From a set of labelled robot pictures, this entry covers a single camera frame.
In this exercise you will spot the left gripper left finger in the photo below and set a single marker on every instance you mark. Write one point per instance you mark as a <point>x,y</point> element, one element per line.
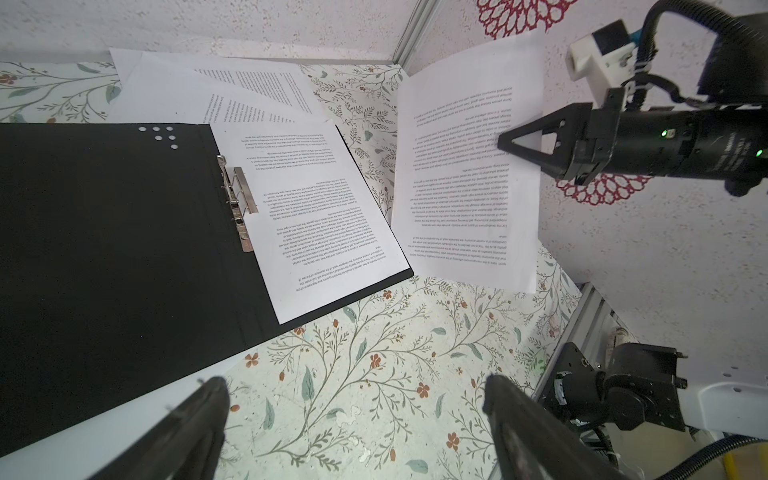
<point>185,444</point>

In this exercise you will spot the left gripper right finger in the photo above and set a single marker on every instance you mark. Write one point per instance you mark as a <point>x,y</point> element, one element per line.
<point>531,444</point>

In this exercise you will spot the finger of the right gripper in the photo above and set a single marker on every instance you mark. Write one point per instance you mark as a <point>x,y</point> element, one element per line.
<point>565,127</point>

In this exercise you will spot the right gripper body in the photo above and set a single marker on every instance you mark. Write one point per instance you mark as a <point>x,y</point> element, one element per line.
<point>728,144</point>

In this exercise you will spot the blue black folder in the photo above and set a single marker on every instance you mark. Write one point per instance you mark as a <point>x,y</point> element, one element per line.
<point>121,270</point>

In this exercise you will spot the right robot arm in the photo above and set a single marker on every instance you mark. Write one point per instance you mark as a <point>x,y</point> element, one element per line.
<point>734,74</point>

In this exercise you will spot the metal folder clip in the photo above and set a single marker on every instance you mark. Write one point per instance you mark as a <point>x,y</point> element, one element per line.
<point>239,199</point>

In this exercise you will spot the printed paper sheet back top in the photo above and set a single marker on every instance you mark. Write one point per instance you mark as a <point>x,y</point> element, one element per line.
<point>282,82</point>

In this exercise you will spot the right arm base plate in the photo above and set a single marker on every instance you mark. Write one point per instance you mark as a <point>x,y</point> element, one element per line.
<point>639,385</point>

